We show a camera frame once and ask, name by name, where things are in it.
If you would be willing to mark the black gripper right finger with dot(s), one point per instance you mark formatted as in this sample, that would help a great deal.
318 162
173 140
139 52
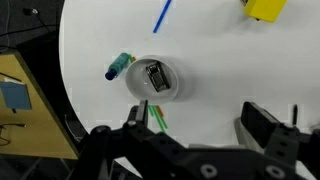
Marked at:
263 130

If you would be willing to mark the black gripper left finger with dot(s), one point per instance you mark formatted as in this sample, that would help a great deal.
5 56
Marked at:
133 146

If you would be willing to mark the black pen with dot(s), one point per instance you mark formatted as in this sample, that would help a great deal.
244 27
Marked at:
295 115

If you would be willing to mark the white bowl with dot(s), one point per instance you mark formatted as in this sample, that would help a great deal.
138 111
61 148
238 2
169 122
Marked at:
136 83

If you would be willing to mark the black rectangular device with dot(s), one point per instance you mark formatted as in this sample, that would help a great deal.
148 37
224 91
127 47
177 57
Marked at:
158 77

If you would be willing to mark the teal marker with blue cap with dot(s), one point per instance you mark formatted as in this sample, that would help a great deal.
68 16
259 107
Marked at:
118 66

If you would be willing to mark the wooden desk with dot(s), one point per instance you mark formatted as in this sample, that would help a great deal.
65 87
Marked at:
40 133

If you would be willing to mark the yellow block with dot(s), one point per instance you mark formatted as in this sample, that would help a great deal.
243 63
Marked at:
265 9

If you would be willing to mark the blue notepad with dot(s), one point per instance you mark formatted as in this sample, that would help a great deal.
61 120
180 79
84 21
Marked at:
15 96

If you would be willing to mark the blue plastic straw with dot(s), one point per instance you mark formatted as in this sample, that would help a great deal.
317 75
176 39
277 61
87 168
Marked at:
162 16

